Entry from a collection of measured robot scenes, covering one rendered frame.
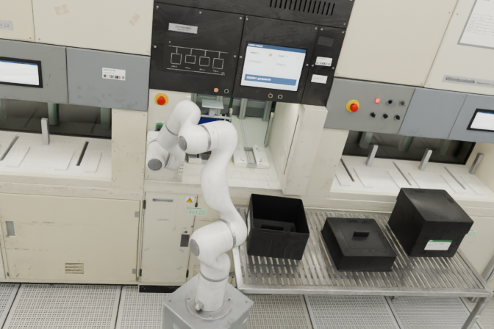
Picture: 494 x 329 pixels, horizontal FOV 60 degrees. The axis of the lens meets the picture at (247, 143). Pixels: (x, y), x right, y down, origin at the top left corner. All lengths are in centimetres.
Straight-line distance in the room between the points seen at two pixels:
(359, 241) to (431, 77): 91
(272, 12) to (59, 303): 207
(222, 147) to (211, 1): 71
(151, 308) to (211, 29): 173
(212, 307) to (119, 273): 108
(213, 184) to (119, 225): 111
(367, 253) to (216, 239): 90
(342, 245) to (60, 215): 150
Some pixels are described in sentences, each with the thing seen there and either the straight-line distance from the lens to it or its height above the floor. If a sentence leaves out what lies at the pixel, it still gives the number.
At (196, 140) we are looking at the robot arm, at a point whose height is 151.
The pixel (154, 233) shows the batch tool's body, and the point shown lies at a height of 50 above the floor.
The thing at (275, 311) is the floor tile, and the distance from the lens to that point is 295.
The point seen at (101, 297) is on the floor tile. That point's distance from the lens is 292.
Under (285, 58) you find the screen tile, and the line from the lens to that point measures 206.
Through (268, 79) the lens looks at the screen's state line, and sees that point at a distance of 208.
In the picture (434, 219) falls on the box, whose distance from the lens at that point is 237.
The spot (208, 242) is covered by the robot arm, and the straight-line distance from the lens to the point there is 156.
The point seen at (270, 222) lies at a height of 77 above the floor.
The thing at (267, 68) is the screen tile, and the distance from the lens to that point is 206.
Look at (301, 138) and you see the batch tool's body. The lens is 221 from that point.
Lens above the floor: 223
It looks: 29 degrees down
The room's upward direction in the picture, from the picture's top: 11 degrees clockwise
